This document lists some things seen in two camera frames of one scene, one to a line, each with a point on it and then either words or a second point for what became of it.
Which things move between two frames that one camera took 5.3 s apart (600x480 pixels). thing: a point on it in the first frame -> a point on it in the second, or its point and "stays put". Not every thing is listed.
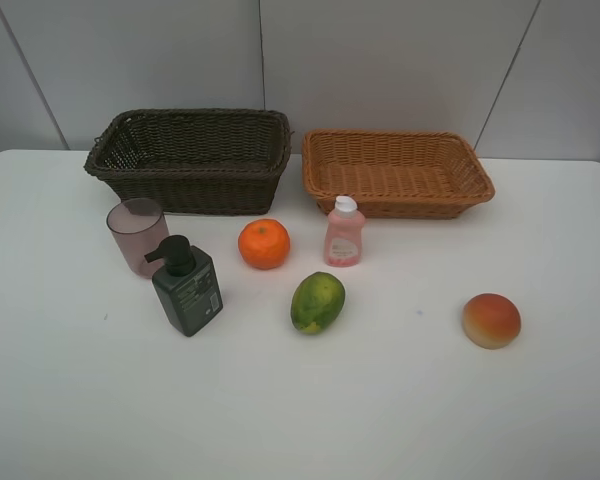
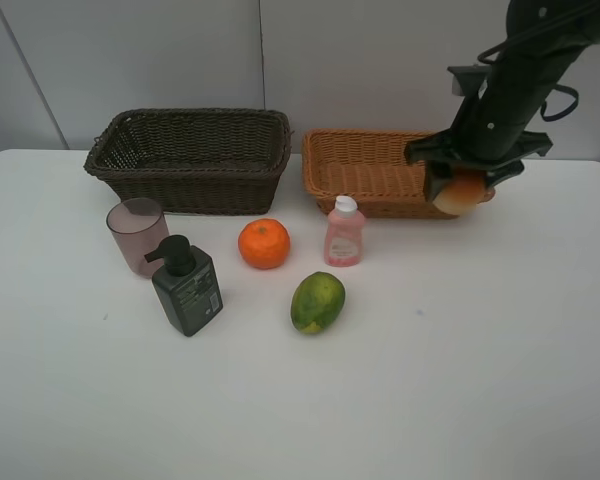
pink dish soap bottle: [343, 236] stays put
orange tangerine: [264, 244] stays put
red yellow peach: [491, 320] -> [464, 191]
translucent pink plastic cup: [139, 227] stays put
